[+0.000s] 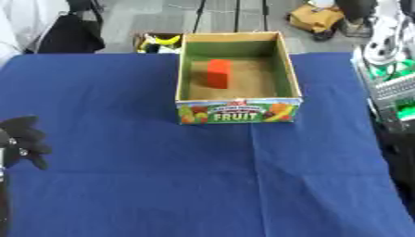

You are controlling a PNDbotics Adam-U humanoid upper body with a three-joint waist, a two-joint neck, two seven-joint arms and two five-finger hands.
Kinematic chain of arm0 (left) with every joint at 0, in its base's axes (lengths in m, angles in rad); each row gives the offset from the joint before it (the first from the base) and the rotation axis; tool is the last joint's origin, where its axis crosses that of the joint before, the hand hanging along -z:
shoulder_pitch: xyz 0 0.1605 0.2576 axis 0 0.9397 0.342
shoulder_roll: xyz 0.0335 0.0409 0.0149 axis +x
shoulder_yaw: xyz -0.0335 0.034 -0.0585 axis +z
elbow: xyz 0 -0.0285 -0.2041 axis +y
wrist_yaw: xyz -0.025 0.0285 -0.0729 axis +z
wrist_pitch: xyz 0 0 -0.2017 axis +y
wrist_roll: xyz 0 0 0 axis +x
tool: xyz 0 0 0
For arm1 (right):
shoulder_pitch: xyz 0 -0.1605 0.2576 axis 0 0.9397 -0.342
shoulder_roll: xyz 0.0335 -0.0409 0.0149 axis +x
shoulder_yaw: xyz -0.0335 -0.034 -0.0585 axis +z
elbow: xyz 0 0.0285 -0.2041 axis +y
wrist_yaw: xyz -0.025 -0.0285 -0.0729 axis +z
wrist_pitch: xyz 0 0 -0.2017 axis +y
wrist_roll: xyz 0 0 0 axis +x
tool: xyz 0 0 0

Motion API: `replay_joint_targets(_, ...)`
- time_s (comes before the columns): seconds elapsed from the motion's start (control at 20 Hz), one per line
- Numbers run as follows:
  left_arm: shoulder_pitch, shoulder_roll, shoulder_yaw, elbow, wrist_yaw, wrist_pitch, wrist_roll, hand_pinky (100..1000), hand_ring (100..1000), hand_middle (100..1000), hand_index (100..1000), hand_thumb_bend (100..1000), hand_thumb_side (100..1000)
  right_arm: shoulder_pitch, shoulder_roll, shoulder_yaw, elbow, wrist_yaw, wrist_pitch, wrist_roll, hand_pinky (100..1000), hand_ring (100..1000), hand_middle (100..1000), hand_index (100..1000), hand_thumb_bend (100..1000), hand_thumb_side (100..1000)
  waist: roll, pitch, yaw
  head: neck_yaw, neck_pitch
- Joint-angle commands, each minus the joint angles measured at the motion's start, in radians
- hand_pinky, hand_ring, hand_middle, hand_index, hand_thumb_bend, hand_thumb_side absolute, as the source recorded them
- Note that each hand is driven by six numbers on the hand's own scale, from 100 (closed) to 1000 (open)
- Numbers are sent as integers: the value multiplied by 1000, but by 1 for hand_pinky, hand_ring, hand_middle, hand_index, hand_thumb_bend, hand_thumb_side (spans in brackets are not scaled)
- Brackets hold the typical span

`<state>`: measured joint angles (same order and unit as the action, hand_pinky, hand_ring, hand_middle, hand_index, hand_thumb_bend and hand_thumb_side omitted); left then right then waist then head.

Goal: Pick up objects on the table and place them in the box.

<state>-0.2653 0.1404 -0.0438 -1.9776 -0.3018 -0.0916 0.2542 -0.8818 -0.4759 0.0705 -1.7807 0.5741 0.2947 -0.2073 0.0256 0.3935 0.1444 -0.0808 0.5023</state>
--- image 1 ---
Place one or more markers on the red rectangular block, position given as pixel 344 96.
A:
pixel 219 74

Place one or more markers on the white fabric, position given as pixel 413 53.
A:
pixel 21 24

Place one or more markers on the yellow toy banana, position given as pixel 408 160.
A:
pixel 168 40

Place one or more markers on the black tripod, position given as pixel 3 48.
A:
pixel 237 15

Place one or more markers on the tan cardboard box green inside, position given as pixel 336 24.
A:
pixel 237 109

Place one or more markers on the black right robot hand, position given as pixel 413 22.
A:
pixel 356 9

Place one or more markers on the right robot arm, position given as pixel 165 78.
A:
pixel 394 92

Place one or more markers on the black bag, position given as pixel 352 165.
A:
pixel 73 34

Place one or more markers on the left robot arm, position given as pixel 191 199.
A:
pixel 2 200

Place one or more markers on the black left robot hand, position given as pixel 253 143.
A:
pixel 21 135

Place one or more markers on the small brown cardboard box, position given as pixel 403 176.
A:
pixel 141 38

